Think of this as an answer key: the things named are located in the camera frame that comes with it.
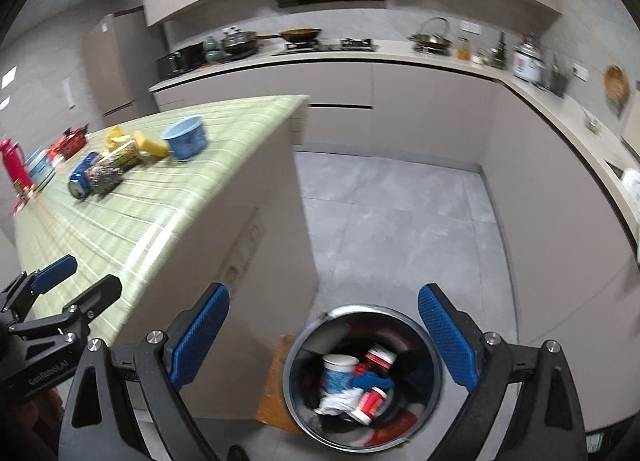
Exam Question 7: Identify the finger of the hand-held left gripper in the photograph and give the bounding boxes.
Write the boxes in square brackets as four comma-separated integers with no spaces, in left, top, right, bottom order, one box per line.
[0,255,78,314]
[10,275,123,342]

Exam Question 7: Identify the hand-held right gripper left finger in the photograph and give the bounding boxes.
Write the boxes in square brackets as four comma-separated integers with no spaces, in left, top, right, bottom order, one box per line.
[60,282,232,461]

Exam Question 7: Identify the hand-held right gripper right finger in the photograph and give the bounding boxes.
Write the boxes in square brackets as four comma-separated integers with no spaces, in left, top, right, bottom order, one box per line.
[417,283,586,461]

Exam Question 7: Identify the black bucket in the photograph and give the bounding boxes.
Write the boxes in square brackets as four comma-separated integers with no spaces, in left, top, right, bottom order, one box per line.
[282,305,445,447]

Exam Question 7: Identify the red and white packet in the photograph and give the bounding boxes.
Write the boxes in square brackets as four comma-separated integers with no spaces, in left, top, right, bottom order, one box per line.
[365,347,398,371]

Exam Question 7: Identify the blue drink can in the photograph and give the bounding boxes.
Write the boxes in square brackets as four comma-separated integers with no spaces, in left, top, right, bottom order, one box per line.
[68,152,103,200]

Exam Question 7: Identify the red paper cup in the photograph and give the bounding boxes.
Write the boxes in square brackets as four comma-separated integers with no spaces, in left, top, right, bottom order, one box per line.
[350,387,388,426]

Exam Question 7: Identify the red plastic bag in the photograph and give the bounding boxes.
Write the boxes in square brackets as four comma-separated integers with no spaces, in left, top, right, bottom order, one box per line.
[362,411,420,446]

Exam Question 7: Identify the white and blue paper cup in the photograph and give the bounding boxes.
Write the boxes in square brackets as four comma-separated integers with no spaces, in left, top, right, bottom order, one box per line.
[320,354,358,397]

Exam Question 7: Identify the black and yellow printed can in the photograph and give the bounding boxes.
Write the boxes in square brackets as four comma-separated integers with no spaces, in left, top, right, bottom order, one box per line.
[85,140,143,194]

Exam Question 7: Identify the white tissue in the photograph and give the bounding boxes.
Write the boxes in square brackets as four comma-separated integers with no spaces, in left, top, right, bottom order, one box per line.
[314,388,363,416]

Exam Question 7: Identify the yellow cloth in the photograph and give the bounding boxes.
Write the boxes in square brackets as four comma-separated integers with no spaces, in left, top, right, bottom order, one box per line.
[105,126,132,149]

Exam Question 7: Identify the yellow sponge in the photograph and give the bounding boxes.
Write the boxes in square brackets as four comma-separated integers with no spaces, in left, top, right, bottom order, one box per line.
[132,130,170,158]

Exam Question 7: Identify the blue bowl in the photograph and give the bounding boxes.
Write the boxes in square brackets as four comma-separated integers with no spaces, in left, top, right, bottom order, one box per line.
[163,115,208,162]

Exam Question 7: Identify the red snack packets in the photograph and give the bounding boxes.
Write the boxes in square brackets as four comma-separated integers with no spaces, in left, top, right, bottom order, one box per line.
[12,181,41,212]

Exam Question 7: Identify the wooden stool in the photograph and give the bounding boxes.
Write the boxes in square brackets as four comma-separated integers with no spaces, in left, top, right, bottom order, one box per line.
[254,335,301,434]

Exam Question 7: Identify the green checked tablecloth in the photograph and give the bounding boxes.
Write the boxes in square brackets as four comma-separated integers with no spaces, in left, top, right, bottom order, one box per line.
[14,95,311,342]

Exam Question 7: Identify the red thermos jug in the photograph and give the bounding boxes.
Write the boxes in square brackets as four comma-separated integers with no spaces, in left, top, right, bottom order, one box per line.
[0,139,33,192]

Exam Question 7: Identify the beige kitchen island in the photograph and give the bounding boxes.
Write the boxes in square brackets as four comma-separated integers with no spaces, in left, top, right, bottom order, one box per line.
[14,95,321,424]

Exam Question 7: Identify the red casserole pot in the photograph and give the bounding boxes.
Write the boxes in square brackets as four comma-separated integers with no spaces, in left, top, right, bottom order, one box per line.
[50,125,91,159]

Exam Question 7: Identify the beige refrigerator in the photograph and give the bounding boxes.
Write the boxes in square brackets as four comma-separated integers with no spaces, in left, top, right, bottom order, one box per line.
[82,11,161,126]

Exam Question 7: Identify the beige base cabinets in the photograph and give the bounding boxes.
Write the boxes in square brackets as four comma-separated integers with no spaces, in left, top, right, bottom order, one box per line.
[150,53,640,434]

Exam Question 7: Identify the black microwave oven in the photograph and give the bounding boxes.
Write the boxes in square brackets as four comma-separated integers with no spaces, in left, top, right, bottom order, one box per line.
[156,43,206,79]

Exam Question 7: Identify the black utensil holder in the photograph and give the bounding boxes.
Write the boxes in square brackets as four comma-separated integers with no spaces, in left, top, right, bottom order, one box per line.
[547,56,571,96]

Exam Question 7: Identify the grey cutting board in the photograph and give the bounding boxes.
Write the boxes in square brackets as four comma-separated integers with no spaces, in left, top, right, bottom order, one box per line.
[620,91,640,158]

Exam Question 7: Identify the white rice cooker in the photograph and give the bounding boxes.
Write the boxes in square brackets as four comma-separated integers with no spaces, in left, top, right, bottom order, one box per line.
[512,33,546,84]

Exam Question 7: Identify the dark glass bottle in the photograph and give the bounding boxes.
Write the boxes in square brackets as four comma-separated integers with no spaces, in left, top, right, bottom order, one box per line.
[492,32,508,69]

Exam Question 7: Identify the dark wok with lid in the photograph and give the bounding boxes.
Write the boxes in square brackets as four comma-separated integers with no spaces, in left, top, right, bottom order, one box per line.
[220,27,258,56]

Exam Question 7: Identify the wok with glass lid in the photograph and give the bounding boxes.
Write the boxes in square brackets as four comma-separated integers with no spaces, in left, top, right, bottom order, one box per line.
[407,17,453,54]

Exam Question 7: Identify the round bamboo strainer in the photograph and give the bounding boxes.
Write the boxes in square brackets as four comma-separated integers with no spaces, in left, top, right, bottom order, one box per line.
[603,65,630,119]

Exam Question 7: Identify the black gas stove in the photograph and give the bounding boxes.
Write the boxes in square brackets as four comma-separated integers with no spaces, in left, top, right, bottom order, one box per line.
[272,38,378,56]

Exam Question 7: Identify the black frying pan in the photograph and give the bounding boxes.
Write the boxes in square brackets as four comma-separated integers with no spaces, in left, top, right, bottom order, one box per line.
[257,28,323,45]

